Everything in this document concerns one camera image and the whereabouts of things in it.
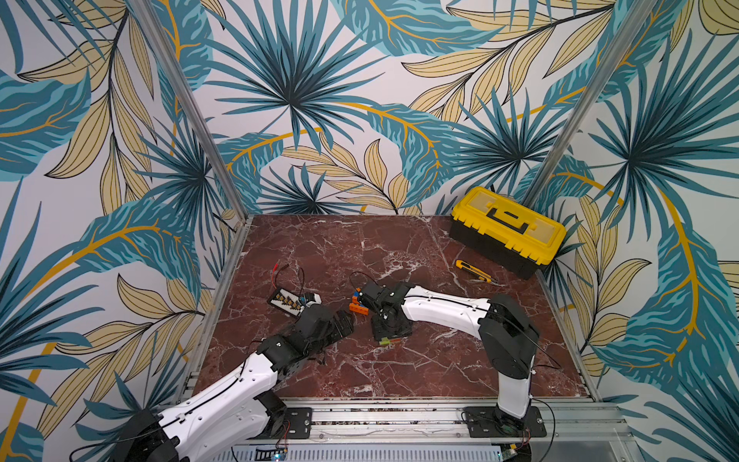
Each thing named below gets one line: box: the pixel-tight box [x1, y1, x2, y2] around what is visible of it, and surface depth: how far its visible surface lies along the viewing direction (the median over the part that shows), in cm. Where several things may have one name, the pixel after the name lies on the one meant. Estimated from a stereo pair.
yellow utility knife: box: [455, 258, 499, 284], surface depth 105 cm
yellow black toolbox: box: [449, 185, 567, 281], surface depth 99 cm
